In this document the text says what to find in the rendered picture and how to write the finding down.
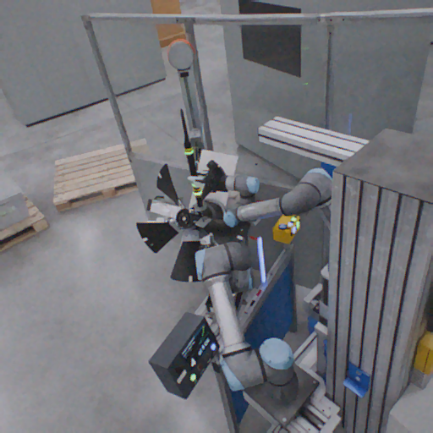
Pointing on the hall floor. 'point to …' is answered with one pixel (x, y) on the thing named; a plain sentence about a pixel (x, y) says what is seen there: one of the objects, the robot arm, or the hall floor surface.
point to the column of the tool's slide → (191, 102)
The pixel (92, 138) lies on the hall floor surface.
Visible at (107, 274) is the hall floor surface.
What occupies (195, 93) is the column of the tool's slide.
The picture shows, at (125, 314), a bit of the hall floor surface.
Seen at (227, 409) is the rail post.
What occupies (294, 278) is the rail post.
